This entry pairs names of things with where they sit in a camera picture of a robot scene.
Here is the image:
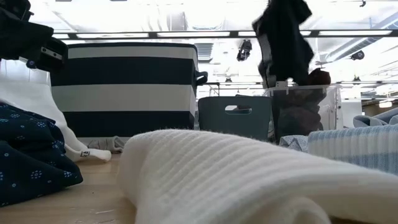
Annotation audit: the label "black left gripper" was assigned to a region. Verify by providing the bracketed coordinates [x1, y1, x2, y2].
[0, 9, 55, 60]

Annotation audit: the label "navy dotted shirt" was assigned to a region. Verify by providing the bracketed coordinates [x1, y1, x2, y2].
[0, 102, 84, 208]

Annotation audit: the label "grey purple sock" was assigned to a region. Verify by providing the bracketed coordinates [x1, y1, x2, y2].
[86, 135, 127, 154]

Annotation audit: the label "white knit cloth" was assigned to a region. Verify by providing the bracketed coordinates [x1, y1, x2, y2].
[116, 129, 398, 224]

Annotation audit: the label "navy briefs lettered waistband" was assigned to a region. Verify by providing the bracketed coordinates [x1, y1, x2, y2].
[251, 0, 315, 90]

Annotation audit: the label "maroon cloth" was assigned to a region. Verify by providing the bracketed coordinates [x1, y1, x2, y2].
[275, 67, 332, 141]

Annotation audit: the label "light blue shirt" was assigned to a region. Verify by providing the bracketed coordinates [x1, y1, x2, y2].
[279, 134, 310, 153]

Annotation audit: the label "white blue striped cloth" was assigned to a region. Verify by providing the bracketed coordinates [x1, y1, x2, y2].
[307, 123, 398, 177]

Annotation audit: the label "slate blue drawstring shorts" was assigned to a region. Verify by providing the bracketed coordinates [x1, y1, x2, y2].
[353, 107, 398, 128]

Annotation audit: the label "white cloth black waistband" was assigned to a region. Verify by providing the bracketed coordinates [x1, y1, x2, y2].
[0, 58, 90, 156]

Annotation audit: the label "navy white striped fabric bin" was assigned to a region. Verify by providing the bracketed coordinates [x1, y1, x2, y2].
[49, 42, 208, 139]

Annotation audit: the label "white sock black print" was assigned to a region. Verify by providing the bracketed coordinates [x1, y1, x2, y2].
[64, 143, 113, 163]

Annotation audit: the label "teal plastic basket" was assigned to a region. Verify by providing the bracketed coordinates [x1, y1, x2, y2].
[197, 95, 273, 141]

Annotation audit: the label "clear plastic container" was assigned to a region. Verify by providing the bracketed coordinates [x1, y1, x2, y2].
[264, 83, 343, 142]

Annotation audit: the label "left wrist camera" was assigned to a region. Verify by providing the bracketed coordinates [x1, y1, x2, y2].
[37, 37, 68, 72]

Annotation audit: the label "black overhead frame bar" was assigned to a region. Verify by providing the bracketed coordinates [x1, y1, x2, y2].
[52, 29, 398, 40]

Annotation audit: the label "black overhead camera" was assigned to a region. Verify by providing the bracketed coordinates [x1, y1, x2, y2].
[236, 39, 253, 62]

